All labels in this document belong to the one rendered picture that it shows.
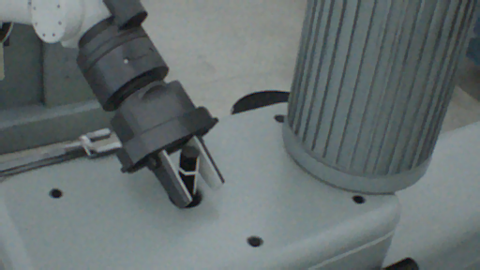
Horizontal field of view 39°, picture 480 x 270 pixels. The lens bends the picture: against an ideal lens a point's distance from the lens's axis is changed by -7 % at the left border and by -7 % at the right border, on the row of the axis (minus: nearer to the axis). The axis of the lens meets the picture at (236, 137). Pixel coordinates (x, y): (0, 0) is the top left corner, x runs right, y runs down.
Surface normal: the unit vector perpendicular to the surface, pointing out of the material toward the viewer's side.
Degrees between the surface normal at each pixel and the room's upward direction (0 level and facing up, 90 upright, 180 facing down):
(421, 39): 90
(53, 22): 79
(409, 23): 90
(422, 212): 0
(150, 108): 30
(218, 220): 0
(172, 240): 0
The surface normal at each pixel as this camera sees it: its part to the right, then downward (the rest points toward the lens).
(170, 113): 0.45, -0.43
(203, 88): 0.12, -0.79
